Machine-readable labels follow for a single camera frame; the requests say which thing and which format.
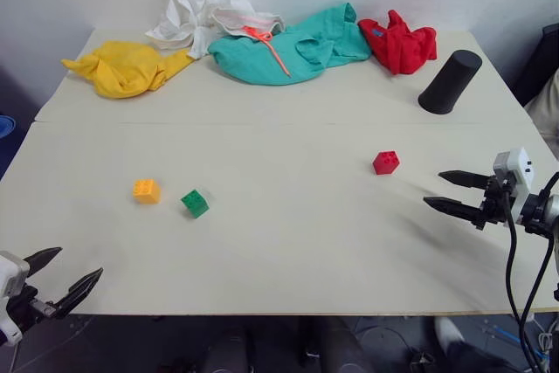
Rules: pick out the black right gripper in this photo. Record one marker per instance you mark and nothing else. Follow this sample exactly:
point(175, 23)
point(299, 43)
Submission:
point(493, 202)

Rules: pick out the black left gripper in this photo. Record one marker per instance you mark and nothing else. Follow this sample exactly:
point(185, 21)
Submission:
point(28, 309)

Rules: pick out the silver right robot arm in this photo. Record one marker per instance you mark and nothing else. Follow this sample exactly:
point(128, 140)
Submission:
point(546, 216)

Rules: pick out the red toy brick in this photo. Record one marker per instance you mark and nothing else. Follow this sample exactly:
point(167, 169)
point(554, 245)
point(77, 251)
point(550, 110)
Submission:
point(386, 163)

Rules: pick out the black cylindrical cup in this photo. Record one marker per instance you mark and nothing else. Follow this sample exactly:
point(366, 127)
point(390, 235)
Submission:
point(450, 83)

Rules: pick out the beige cushion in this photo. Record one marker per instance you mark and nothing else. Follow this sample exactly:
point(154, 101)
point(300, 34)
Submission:
point(546, 111)

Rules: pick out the orange toy brick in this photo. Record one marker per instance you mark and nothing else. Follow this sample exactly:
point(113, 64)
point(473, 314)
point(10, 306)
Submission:
point(146, 191)

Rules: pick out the black chair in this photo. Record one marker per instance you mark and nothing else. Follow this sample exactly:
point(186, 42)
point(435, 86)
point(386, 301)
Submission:
point(539, 63)

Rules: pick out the green toy brick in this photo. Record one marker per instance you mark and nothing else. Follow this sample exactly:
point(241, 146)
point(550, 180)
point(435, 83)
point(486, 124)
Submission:
point(195, 202)

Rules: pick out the blue round object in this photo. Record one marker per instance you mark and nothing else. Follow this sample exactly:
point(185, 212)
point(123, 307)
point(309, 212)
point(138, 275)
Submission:
point(5, 127)

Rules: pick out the red crumpled garment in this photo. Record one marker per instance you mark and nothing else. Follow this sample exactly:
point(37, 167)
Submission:
point(399, 45)

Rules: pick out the dark rounded robot leg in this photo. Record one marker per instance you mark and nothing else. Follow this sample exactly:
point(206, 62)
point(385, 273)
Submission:
point(227, 351)
point(338, 344)

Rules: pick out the yellow crumpled cloth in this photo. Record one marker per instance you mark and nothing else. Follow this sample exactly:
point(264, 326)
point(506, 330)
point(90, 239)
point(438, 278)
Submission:
point(124, 69)

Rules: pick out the teal crumpled garment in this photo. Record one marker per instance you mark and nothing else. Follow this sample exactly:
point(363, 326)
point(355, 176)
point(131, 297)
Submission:
point(284, 54)

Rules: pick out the white crumpled cloth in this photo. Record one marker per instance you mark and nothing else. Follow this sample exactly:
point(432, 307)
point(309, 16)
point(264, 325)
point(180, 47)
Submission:
point(196, 19)

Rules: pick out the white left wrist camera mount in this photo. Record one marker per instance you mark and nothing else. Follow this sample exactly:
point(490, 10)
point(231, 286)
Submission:
point(8, 285)

